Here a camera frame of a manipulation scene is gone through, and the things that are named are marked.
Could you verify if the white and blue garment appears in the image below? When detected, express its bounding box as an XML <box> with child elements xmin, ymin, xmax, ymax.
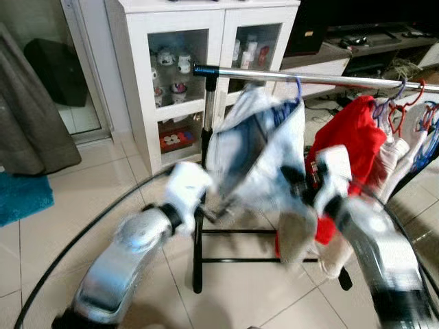
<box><xmin>206</xmin><ymin>86</ymin><xmax>307</xmax><ymax>215</ymax></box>

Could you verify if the blue plastic hanger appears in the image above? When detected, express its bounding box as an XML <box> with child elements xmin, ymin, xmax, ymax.
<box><xmin>415</xmin><ymin>101</ymin><xmax>439</xmax><ymax>172</ymax></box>
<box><xmin>273</xmin><ymin>77</ymin><xmax>305</xmax><ymax>127</ymax></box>

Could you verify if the purple plastic hanger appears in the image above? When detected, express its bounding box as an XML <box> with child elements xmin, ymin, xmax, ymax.
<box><xmin>370</xmin><ymin>79</ymin><xmax>407</xmax><ymax>117</ymax></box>

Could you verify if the red plastic hanger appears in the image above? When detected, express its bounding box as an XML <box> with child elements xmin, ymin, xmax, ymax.
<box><xmin>388</xmin><ymin>79</ymin><xmax>426</xmax><ymax>134</ymax></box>

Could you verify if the red hanging garment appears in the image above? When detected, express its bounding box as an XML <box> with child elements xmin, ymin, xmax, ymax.
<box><xmin>276</xmin><ymin>96</ymin><xmax>387</xmax><ymax>247</ymax></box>

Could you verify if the red floral box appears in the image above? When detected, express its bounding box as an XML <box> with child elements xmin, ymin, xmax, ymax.
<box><xmin>159</xmin><ymin>127</ymin><xmax>197</xmax><ymax>153</ymax></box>

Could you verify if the black silver clothes rack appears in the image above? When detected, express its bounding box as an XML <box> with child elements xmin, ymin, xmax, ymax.
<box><xmin>192</xmin><ymin>64</ymin><xmax>439</xmax><ymax>295</ymax></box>

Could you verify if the white tv bench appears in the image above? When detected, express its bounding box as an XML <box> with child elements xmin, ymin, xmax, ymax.
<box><xmin>273</xmin><ymin>24</ymin><xmax>439</xmax><ymax>100</ymax></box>

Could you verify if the white glass-door cabinet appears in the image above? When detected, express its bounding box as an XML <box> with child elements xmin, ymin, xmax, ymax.
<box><xmin>106</xmin><ymin>0</ymin><xmax>300</xmax><ymax>175</ymax></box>

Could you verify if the black television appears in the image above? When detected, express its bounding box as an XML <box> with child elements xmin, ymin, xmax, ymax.
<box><xmin>285</xmin><ymin>0</ymin><xmax>439</xmax><ymax>56</ymax></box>

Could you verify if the white framed glass door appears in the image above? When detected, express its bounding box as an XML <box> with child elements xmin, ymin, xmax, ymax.
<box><xmin>0</xmin><ymin>0</ymin><xmax>114</xmax><ymax>145</ymax></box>

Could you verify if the teal floor mat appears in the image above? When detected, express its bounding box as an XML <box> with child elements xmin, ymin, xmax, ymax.
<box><xmin>0</xmin><ymin>171</ymin><xmax>54</xmax><ymax>227</ymax></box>

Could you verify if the grey curtain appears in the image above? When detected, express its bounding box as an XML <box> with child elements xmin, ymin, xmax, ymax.
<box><xmin>0</xmin><ymin>24</ymin><xmax>82</xmax><ymax>175</ymax></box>

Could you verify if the black bag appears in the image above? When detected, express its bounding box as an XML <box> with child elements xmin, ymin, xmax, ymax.
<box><xmin>24</xmin><ymin>38</ymin><xmax>88</xmax><ymax>107</ymax></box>

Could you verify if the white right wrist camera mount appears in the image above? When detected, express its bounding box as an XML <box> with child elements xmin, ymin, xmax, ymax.
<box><xmin>312</xmin><ymin>145</ymin><xmax>353</xmax><ymax>206</ymax></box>

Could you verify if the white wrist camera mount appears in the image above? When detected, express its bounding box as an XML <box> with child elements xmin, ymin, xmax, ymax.
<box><xmin>163</xmin><ymin>162</ymin><xmax>214</xmax><ymax>235</ymax></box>
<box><xmin>312</xmin><ymin>145</ymin><xmax>353</xmax><ymax>206</ymax></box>

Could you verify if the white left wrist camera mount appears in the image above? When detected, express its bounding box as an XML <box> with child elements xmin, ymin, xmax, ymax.
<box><xmin>163</xmin><ymin>162</ymin><xmax>214</xmax><ymax>235</ymax></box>

